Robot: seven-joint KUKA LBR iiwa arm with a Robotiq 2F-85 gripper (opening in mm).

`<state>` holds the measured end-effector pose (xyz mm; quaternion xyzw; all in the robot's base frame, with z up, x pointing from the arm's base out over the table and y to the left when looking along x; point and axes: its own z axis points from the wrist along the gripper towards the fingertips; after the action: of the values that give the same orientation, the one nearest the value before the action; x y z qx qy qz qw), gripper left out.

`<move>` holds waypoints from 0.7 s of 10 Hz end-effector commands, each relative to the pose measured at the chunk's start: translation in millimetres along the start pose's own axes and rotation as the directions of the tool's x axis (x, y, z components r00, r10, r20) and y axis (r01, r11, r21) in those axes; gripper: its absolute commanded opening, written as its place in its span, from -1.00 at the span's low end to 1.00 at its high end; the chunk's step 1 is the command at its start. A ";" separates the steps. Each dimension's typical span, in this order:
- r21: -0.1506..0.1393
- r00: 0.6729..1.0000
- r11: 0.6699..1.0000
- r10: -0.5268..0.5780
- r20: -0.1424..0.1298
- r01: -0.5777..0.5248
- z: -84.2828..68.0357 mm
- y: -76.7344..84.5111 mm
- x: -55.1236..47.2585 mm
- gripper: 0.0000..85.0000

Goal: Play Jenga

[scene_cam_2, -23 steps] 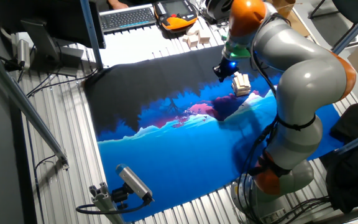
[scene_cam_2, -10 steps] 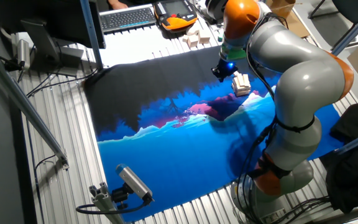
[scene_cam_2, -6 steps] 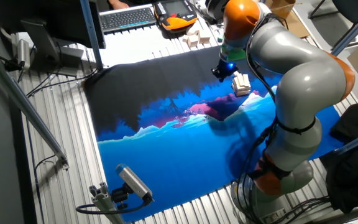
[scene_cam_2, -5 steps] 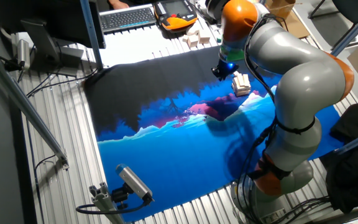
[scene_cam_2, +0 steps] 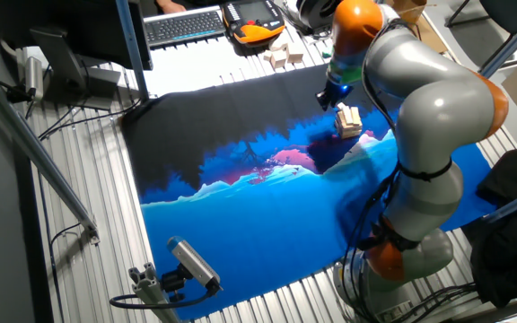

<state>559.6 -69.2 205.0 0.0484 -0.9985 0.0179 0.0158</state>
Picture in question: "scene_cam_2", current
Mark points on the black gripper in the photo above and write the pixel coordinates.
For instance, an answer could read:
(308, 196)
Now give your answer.
(339, 89)

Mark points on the wooden jenga block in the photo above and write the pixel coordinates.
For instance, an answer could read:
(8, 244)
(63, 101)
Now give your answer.
(280, 43)
(295, 54)
(267, 55)
(342, 107)
(278, 59)

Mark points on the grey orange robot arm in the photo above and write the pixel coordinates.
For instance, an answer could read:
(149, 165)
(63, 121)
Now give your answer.
(438, 107)

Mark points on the wooden jenga block tower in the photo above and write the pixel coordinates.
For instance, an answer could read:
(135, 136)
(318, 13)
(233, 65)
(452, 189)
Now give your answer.
(348, 128)

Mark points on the person's bare hand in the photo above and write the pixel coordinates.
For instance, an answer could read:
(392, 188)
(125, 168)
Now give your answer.
(171, 6)

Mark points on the black round reel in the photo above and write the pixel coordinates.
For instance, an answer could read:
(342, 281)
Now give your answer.
(314, 18)

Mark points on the orange black teach pendant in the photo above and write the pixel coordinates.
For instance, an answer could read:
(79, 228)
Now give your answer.
(254, 22)

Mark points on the brown cardboard box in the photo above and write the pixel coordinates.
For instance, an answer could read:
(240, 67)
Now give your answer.
(429, 38)

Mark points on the blue landscape print mat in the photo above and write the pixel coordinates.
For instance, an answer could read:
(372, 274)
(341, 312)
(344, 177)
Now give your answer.
(240, 224)

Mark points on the black computer keyboard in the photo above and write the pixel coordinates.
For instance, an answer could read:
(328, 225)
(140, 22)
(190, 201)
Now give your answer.
(182, 27)

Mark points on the black office chair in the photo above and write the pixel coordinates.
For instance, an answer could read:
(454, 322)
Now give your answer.
(510, 13)

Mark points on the black cloth bag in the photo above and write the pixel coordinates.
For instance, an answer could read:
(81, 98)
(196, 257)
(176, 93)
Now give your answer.
(510, 251)

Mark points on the silver aluminium profile stub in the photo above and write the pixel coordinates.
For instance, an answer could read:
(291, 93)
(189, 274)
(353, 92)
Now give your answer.
(151, 291)

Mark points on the black monitor stand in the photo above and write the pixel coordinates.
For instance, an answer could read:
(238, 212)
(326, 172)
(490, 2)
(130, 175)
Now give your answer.
(65, 67)

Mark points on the dark metal bar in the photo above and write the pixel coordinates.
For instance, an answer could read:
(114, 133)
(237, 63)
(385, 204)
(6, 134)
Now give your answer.
(501, 309)

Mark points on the black computer monitor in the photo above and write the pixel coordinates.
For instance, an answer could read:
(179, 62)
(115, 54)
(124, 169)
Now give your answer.
(61, 18)

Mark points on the silver camera with blue end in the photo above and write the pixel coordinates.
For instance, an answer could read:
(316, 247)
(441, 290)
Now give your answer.
(193, 262)

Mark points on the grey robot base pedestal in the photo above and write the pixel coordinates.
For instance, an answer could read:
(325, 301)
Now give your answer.
(393, 309)

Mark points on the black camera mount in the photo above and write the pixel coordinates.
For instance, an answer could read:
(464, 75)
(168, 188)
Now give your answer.
(173, 281)

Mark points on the grey metal frame beam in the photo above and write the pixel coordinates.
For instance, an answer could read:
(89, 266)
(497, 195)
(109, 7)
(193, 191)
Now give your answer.
(38, 157)

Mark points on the small silver camera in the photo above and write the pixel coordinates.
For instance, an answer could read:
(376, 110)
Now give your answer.
(34, 76)

